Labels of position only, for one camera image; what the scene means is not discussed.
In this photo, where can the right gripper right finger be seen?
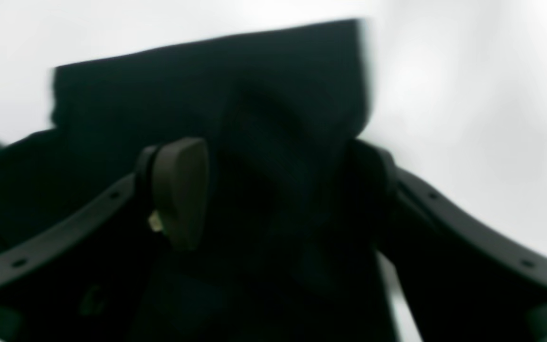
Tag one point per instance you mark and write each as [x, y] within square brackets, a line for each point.
[463, 281]

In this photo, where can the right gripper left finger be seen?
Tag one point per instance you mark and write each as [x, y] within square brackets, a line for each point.
[171, 182]

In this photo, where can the black graphic T-shirt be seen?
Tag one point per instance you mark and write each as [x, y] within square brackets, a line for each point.
[280, 258]

